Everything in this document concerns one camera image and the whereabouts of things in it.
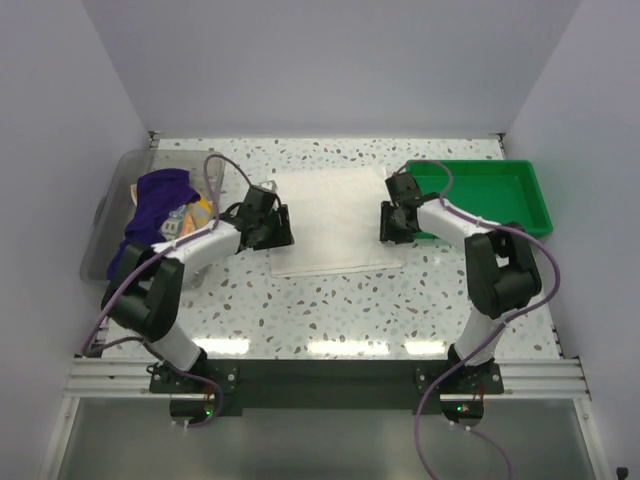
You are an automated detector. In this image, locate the colourful patterned towel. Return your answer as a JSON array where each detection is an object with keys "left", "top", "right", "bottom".
[{"left": 130, "top": 185, "right": 213, "bottom": 242}]

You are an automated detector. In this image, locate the white towel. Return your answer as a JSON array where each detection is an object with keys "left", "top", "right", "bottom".
[{"left": 269, "top": 166, "right": 406, "bottom": 277}]

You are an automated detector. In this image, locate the green plastic tray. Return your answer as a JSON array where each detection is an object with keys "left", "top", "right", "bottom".
[{"left": 407, "top": 160, "right": 553, "bottom": 238}]

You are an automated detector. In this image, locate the purple towel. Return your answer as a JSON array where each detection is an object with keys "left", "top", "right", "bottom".
[{"left": 107, "top": 168, "right": 200, "bottom": 280}]

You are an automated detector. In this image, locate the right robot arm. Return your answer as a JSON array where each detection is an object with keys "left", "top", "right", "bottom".
[{"left": 379, "top": 172, "right": 542, "bottom": 393}]

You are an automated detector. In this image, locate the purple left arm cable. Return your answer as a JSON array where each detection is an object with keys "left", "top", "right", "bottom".
[{"left": 79, "top": 154, "right": 259, "bottom": 430}]

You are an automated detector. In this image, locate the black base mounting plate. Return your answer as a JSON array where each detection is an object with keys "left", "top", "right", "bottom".
[{"left": 146, "top": 359, "right": 505, "bottom": 421}]

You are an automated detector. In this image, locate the clear grey plastic bin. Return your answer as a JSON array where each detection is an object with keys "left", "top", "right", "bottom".
[{"left": 80, "top": 149, "right": 225, "bottom": 287}]

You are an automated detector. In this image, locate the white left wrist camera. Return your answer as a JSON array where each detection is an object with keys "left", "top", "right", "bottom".
[{"left": 260, "top": 180, "right": 278, "bottom": 193}]

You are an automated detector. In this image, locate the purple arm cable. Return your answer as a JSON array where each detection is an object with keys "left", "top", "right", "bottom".
[
  {"left": 394, "top": 160, "right": 561, "bottom": 480},
  {"left": 79, "top": 154, "right": 259, "bottom": 430}
]

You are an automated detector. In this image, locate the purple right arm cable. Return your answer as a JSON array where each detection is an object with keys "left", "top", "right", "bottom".
[{"left": 394, "top": 160, "right": 561, "bottom": 480}]

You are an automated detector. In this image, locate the aluminium frame rail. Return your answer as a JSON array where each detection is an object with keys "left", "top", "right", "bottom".
[{"left": 63, "top": 358, "right": 591, "bottom": 400}]

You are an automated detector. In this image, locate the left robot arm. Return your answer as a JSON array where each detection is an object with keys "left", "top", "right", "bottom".
[{"left": 101, "top": 181, "right": 294, "bottom": 393}]

